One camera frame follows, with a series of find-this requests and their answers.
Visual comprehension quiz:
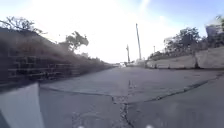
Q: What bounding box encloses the short utility pole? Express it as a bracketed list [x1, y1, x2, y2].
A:
[125, 44, 131, 64]

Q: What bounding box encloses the grey cracked asphalt road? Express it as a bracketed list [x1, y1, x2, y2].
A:
[0, 65, 224, 128]

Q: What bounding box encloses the building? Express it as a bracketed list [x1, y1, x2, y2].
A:
[204, 20, 224, 39]

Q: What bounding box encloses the dark stone block wall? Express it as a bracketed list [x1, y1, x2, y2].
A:
[0, 49, 116, 88]

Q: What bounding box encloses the grassy slope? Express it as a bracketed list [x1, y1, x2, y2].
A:
[0, 27, 104, 68]

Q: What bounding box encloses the bare branched tree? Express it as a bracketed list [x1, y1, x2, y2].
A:
[0, 15, 45, 35]

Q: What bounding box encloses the vehicle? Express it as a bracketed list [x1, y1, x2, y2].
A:
[118, 61, 127, 69]

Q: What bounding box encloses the tall utility pole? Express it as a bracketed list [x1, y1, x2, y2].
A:
[134, 22, 143, 61]

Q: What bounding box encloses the group of trees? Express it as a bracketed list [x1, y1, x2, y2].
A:
[148, 14, 224, 61]

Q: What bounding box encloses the pale concrete barrier wall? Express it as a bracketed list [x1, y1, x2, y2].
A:
[145, 45, 224, 70]

